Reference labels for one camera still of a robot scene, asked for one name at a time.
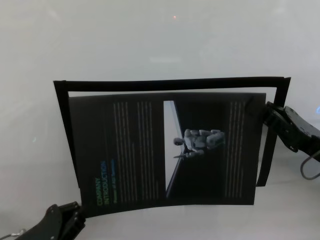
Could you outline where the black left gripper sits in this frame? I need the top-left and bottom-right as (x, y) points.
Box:
(22, 201), (86, 240)

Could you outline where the grey right arm cable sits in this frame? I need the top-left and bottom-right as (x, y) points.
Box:
(299, 149), (320, 181)

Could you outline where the black company introduction poster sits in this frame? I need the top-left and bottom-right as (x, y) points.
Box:
(67, 91), (267, 220)

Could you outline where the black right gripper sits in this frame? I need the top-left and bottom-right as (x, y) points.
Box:
(244, 96), (320, 157)

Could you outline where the black tape frame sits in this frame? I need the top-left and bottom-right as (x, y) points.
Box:
(52, 76), (292, 189)

